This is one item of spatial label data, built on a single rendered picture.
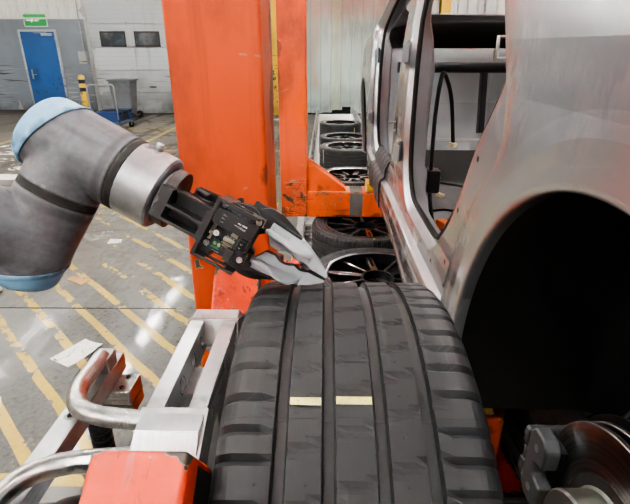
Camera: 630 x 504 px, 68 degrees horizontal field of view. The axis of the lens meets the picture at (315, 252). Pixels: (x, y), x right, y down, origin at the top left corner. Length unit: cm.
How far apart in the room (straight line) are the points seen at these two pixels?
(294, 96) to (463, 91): 97
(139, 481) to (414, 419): 22
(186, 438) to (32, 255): 27
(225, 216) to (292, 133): 230
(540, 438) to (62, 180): 73
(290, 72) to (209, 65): 193
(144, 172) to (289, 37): 228
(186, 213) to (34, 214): 17
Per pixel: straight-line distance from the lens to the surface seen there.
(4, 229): 59
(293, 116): 279
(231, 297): 73
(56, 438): 73
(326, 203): 289
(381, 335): 48
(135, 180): 55
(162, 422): 49
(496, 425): 121
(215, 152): 88
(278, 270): 56
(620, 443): 71
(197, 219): 52
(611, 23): 53
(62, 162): 58
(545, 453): 81
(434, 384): 45
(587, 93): 55
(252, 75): 85
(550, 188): 59
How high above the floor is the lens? 143
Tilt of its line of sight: 23 degrees down
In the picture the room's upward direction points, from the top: straight up
